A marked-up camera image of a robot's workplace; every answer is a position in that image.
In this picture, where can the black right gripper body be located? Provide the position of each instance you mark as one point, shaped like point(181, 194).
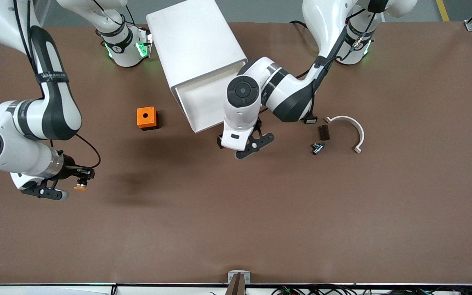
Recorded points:
point(71, 170)

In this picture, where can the orange push button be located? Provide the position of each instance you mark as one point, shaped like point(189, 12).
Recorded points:
point(81, 187)

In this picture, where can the white plastic drawer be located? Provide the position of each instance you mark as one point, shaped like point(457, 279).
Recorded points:
point(203, 102)

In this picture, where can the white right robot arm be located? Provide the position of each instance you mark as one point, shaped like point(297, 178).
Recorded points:
point(57, 106)

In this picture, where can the white drawer cabinet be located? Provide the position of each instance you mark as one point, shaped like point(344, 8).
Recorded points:
point(195, 37)

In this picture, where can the orange box with hole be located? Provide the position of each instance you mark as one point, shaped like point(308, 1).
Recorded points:
point(141, 121)

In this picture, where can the small brown terminal block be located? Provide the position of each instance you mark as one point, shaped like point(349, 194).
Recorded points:
point(325, 133)

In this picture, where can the black switch with white face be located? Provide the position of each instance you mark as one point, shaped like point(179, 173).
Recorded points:
point(310, 120)

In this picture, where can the silver metal key switch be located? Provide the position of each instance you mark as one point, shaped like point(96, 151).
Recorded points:
point(318, 148)

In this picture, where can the grey metal bracket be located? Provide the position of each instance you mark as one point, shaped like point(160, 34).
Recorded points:
point(247, 276)

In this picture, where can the white curved bracket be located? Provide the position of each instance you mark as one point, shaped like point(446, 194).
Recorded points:
point(361, 134)

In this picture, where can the grey metal post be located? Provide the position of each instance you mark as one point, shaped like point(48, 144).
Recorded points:
point(236, 287)

